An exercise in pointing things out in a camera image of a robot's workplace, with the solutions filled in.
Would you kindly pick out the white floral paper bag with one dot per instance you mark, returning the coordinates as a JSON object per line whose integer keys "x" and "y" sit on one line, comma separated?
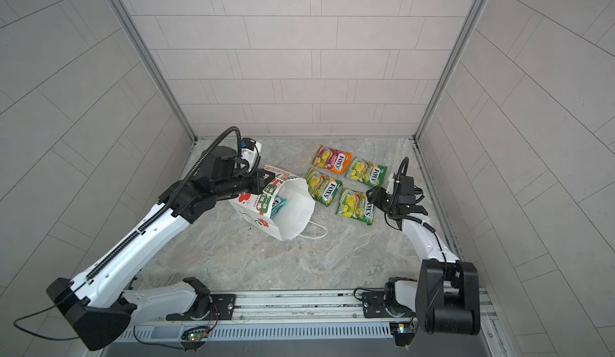
{"x": 283, "y": 210}

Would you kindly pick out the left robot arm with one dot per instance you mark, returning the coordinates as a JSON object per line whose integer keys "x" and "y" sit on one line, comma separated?
{"x": 98, "y": 304}

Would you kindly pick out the green Fox's candy packet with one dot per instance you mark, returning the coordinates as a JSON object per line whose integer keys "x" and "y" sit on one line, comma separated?
{"x": 367, "y": 173}

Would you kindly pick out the teal Fox's candy packet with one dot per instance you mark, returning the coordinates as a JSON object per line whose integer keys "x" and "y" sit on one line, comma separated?
{"x": 277, "y": 205}

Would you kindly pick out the right circuit board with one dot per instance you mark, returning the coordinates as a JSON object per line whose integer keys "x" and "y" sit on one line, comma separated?
{"x": 403, "y": 334}

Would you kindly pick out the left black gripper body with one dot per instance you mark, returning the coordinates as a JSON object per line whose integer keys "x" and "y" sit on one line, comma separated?
{"x": 235, "y": 185}

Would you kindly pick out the left circuit board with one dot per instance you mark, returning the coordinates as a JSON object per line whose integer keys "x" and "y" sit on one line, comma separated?
{"x": 195, "y": 335}

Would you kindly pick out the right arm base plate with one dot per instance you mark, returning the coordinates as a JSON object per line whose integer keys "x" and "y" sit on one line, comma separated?
{"x": 376, "y": 304}

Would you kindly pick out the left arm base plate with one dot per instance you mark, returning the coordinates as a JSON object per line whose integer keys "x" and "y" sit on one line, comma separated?
{"x": 216, "y": 306}

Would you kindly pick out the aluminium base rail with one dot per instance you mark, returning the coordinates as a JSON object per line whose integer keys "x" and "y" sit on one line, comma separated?
{"x": 293, "y": 309}

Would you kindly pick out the orange Fox's candy packet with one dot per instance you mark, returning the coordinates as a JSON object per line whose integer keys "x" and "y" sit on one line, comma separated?
{"x": 336, "y": 161}

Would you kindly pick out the circuit board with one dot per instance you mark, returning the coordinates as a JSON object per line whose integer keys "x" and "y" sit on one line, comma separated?
{"x": 195, "y": 335}
{"x": 403, "y": 334}

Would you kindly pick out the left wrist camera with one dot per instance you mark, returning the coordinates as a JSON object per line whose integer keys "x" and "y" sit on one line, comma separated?
{"x": 250, "y": 149}

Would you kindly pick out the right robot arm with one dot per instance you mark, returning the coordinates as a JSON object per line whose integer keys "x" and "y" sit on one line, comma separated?
{"x": 445, "y": 297}

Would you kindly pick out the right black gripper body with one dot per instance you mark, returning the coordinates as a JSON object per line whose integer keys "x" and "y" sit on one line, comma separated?
{"x": 395, "y": 202}

